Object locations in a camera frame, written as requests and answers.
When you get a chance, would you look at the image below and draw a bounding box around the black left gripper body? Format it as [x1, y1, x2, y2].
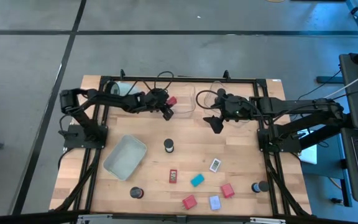
[140, 88, 170, 113]

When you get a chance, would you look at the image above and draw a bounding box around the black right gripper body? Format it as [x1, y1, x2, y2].
[220, 95, 256, 123]

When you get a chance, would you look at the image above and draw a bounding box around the white sand hourglass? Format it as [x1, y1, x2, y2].
[163, 138, 175, 154]

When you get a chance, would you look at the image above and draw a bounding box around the white small thermometer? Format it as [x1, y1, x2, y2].
[209, 157, 223, 174]

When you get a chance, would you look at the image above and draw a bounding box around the small teal plastic device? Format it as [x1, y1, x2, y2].
[190, 173, 206, 188]

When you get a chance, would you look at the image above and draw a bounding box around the blue sand hourglass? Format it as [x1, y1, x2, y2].
[251, 180, 270, 194]

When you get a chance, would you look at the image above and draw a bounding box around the lavender wall charger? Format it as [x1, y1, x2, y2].
[208, 195, 223, 212]

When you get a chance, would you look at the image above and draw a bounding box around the black cylinder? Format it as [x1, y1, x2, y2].
[129, 186, 145, 200]

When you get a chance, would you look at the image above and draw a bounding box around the clear plastic bin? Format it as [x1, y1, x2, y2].
[146, 83, 198, 120]
[203, 80, 258, 128]

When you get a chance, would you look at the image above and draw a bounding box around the white mug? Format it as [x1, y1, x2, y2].
[104, 80, 145, 98]

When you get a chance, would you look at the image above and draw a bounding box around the grey plastic bin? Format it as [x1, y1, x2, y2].
[103, 134, 148, 182]

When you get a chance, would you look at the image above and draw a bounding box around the white paper sheet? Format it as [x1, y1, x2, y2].
[297, 129, 318, 165]

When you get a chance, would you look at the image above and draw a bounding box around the black diagonal support bar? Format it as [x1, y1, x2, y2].
[298, 113, 354, 150]

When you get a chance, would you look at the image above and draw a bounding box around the black stand foot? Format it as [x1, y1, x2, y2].
[316, 76, 344, 84]

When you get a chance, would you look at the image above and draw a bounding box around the silver aluminium extrusion bar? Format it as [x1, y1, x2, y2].
[249, 217, 287, 224]
[76, 213, 114, 224]

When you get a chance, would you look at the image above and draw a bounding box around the black horizontal beam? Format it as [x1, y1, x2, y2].
[0, 210, 358, 224]

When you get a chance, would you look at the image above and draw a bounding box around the black left gripper camera cable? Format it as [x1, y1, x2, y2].
[126, 70, 175, 97]

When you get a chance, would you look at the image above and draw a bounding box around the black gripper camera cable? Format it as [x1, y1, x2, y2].
[126, 70, 175, 97]
[195, 89, 219, 110]

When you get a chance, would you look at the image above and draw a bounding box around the black right gripper camera cable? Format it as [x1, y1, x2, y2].
[195, 89, 219, 110]

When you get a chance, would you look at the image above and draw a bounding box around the black aluminium table frame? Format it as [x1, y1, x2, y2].
[50, 68, 312, 218]

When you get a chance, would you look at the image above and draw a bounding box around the long white cable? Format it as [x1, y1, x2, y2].
[321, 65, 358, 100]

